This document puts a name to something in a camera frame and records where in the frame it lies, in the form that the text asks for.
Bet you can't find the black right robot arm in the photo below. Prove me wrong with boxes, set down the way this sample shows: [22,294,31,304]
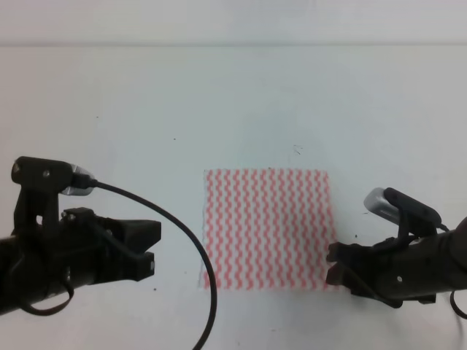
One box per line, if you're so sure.
[325,220,466,308]

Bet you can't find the pink white wavy towel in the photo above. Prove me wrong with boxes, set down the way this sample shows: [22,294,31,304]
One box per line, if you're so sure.
[203,168,336,291]

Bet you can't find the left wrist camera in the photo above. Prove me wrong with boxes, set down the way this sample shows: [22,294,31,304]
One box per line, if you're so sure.
[11,156,95,232]

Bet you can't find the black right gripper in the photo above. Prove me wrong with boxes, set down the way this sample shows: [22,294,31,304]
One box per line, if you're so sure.
[325,233,456,308]

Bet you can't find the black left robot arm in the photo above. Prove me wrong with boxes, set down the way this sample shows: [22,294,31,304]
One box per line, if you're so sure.
[1,208,161,316]

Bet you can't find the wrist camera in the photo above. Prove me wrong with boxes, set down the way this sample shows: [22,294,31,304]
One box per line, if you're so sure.
[363,187,448,238]
[11,156,95,232]

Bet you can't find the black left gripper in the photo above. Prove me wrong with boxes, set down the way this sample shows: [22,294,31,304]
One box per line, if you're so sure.
[34,207,161,295]

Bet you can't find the black left camera cable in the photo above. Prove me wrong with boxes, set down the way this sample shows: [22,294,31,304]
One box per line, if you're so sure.
[87,180,219,350]

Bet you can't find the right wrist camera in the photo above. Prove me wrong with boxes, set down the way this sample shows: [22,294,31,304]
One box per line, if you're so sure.
[363,187,448,238]

